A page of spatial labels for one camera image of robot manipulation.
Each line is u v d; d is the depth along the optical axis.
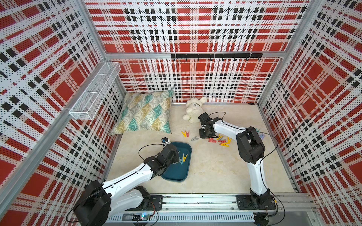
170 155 0.63
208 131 0.76
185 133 1.01
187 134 1.02
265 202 0.68
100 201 0.40
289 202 0.75
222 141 0.97
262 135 0.93
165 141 0.75
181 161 0.88
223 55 0.89
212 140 0.98
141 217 0.69
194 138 0.99
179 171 0.80
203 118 0.82
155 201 0.74
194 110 1.02
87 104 0.70
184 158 0.88
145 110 0.94
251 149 0.55
